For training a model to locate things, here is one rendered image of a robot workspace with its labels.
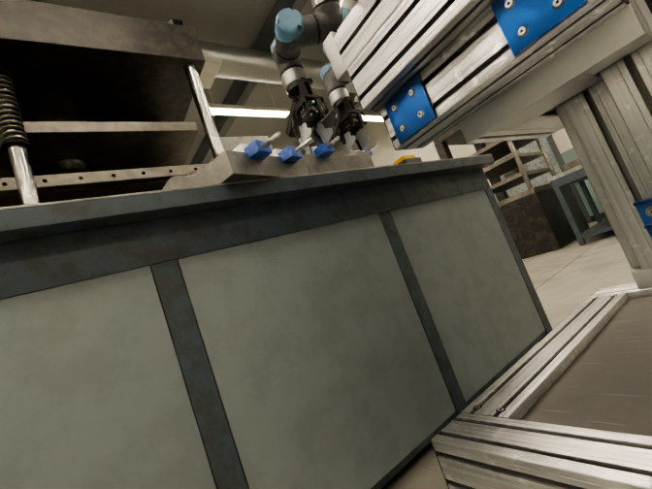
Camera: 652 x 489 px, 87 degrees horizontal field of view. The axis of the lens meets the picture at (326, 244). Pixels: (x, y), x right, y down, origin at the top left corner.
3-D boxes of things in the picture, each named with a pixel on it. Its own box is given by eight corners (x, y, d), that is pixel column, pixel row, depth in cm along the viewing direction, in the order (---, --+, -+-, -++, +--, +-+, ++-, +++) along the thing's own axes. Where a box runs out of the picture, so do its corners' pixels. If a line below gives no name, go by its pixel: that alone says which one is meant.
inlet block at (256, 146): (292, 146, 74) (284, 123, 75) (276, 143, 70) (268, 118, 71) (255, 174, 82) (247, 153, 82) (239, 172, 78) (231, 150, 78)
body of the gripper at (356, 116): (353, 124, 123) (342, 94, 125) (340, 137, 130) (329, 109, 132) (368, 124, 128) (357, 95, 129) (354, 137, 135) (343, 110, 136)
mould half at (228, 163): (311, 179, 91) (298, 141, 92) (233, 173, 70) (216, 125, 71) (210, 244, 120) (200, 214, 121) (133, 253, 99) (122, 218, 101)
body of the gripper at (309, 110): (309, 114, 96) (295, 76, 97) (295, 130, 102) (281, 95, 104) (330, 114, 100) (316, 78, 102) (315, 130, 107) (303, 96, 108)
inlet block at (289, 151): (322, 150, 83) (314, 130, 83) (309, 148, 79) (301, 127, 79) (285, 176, 90) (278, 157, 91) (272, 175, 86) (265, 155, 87)
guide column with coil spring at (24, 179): (92, 395, 116) (2, 60, 131) (72, 403, 113) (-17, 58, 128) (92, 394, 120) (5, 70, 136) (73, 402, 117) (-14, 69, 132)
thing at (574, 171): (684, 199, 435) (651, 135, 446) (664, 223, 316) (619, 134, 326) (617, 219, 489) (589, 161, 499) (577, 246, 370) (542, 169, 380)
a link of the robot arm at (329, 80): (332, 57, 127) (314, 71, 131) (342, 82, 126) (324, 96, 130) (342, 65, 134) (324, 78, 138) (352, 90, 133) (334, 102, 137)
